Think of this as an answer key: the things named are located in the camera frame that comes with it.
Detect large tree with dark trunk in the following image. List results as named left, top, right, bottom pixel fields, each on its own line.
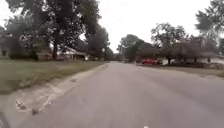
left=4, top=0, right=101, bottom=62

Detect broad leafy tree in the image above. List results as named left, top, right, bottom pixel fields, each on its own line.
left=150, top=22, right=188, bottom=65

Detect dark trees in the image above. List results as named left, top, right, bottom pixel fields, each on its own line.
left=0, top=14, right=44, bottom=61

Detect low house with pale wall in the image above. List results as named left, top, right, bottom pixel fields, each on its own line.
left=36, top=46, right=90, bottom=62

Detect grey asphalt road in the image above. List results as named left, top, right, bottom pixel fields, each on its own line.
left=16, top=60, right=224, bottom=128

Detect grass lawn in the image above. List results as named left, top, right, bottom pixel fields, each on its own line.
left=0, top=59, right=106, bottom=95

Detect tall tree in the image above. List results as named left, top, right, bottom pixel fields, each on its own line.
left=194, top=0, right=224, bottom=54

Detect group of trees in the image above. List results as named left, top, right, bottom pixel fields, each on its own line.
left=117, top=33, right=146, bottom=63

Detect concrete kerb strip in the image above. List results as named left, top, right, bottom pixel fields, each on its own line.
left=0, top=62, right=110, bottom=128

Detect red vehicle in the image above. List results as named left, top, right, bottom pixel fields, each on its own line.
left=141, top=58, right=159, bottom=66

